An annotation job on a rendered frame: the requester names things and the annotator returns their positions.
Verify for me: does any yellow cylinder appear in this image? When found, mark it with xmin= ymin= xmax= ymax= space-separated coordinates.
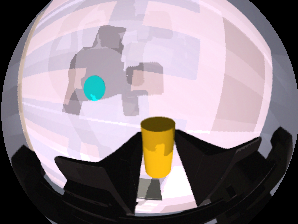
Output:
xmin=140 ymin=116 xmax=176 ymax=179

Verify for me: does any cyan circle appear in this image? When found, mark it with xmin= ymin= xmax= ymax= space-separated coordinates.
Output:
xmin=84 ymin=75 xmax=105 ymax=101

